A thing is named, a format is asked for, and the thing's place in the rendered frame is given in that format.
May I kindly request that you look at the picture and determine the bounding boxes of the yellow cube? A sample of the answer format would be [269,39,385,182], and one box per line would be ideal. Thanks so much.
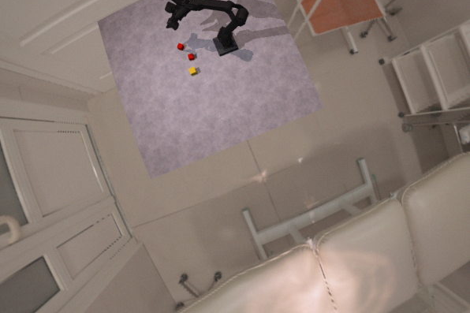
[188,66,197,76]

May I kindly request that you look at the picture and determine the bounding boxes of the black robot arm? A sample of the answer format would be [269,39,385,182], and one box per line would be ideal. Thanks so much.
[165,0,248,49]

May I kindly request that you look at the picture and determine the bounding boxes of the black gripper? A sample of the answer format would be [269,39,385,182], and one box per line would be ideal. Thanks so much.
[166,5,187,31]

